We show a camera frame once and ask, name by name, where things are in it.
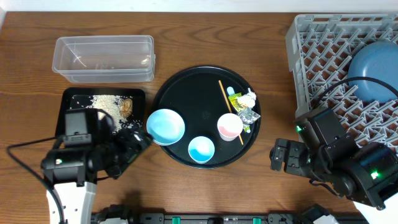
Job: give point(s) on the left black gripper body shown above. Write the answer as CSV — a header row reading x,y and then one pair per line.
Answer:
x,y
131,144

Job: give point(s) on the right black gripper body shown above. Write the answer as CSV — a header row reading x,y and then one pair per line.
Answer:
x,y
288,155

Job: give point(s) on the brown food scrap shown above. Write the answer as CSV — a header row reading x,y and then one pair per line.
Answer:
x,y
125,108

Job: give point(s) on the white light-blue bowl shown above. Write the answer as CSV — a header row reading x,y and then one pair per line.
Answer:
x,y
165,126

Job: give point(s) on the pink cup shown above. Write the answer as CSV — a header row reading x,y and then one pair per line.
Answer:
x,y
229,126

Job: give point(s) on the small blue cup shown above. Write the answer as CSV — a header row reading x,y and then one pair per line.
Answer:
x,y
201,149

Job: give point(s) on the dark blue plate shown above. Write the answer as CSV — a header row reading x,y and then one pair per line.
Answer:
x,y
377,60

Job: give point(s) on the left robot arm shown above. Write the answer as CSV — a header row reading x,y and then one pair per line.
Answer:
x,y
71,170

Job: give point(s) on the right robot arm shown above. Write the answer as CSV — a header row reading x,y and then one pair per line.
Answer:
x,y
329,157

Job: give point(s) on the grey dishwasher rack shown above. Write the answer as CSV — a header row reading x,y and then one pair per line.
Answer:
x,y
320,48

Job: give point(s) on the black rectangular tray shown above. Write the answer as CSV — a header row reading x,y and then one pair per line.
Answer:
x,y
137,95

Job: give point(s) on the scattered rice grains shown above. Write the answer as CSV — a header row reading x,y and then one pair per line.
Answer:
x,y
109,104

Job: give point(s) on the crumpled foil wrapper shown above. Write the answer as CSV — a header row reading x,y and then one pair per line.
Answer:
x,y
248,116

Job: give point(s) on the crumpled white tissue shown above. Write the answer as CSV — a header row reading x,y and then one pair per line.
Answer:
x,y
248,100

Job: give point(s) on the round black serving tray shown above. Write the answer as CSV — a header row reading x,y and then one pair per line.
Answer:
x,y
195,94

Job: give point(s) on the green yellow wrapper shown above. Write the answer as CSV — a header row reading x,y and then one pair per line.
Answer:
x,y
233,99

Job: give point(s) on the clear plastic bin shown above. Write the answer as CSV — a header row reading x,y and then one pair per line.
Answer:
x,y
105,58

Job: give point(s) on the light blue plastic spoon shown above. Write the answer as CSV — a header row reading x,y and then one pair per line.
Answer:
x,y
230,91

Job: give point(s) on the wooden chopstick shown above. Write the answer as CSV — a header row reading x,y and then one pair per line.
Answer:
x,y
228,105

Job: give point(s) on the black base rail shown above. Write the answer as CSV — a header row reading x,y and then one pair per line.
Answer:
x,y
314,214

